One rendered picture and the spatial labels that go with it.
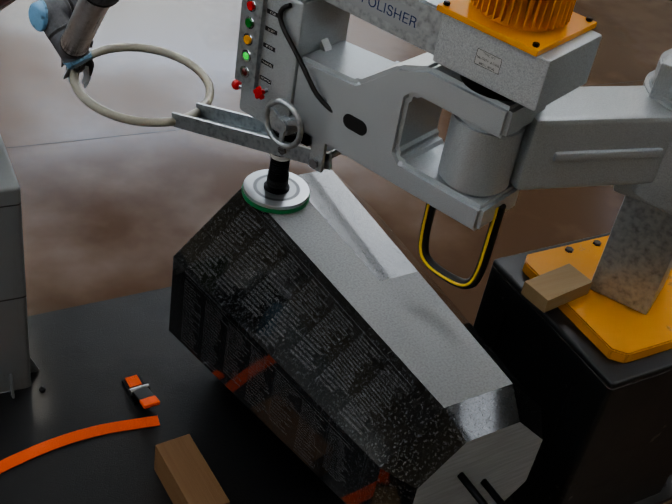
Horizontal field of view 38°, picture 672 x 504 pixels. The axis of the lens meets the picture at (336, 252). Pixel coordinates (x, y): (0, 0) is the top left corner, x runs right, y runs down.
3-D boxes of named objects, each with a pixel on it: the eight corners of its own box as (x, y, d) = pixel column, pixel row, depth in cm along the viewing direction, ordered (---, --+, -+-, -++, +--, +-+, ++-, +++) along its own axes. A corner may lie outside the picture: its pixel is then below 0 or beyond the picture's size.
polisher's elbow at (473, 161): (489, 156, 271) (507, 94, 259) (519, 196, 257) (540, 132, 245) (426, 159, 265) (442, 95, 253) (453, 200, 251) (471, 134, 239)
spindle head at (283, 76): (373, 146, 295) (401, 7, 268) (325, 171, 281) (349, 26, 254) (286, 97, 311) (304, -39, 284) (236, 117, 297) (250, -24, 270)
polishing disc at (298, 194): (257, 214, 303) (257, 210, 303) (233, 176, 318) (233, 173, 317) (319, 204, 312) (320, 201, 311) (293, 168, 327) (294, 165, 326)
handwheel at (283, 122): (319, 148, 284) (326, 103, 275) (295, 159, 278) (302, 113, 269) (281, 126, 291) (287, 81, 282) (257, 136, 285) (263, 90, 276)
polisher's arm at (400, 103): (506, 237, 274) (555, 81, 245) (459, 270, 259) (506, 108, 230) (311, 125, 307) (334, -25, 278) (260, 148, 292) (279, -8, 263)
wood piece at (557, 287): (564, 275, 309) (569, 263, 306) (588, 294, 303) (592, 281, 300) (520, 293, 298) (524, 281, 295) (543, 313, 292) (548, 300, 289)
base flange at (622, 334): (628, 238, 338) (632, 227, 335) (732, 330, 306) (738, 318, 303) (515, 265, 316) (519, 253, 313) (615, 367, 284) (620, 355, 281)
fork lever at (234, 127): (364, 153, 297) (363, 137, 294) (322, 174, 284) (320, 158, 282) (207, 113, 338) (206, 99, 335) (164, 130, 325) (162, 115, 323)
